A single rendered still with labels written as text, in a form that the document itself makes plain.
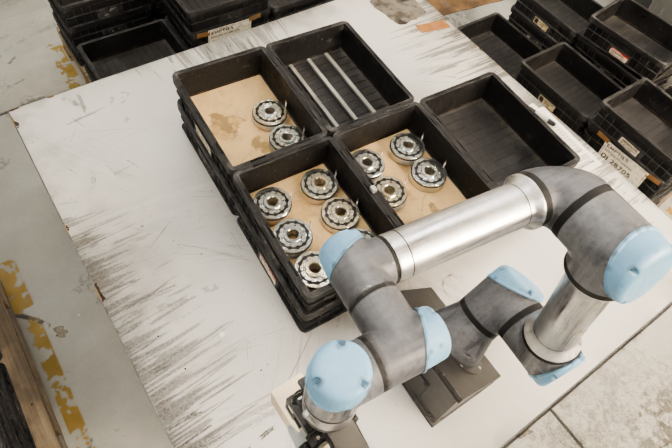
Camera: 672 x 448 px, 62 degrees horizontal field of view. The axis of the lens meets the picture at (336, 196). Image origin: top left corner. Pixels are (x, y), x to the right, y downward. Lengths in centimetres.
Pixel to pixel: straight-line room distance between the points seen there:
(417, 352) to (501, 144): 116
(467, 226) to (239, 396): 80
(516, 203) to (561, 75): 202
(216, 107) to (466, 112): 78
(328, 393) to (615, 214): 51
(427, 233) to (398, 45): 147
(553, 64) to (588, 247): 207
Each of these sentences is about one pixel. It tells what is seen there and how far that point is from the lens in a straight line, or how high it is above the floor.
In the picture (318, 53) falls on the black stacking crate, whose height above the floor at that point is 84.
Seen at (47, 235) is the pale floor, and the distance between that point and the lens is 258.
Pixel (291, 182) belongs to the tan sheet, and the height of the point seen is 83.
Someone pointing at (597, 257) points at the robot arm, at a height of 140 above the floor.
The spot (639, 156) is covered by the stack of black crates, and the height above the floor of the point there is 51.
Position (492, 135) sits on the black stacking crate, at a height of 83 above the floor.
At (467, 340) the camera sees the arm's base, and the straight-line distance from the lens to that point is 133.
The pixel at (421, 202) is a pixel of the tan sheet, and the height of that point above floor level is 83.
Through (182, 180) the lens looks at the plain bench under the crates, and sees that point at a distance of 173.
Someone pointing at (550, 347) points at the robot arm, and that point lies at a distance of 122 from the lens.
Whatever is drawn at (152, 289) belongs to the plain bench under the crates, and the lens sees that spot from 156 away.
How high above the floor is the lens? 208
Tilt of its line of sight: 55 degrees down
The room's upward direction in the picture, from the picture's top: 11 degrees clockwise
